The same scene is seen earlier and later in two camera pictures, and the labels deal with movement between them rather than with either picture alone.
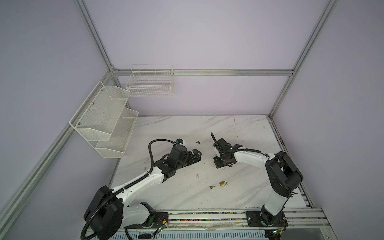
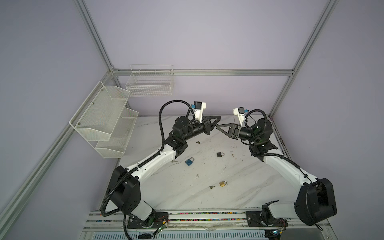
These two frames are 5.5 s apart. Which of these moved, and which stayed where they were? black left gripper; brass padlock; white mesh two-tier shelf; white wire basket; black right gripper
Moved: black right gripper; black left gripper
Stayed: brass padlock; white wire basket; white mesh two-tier shelf
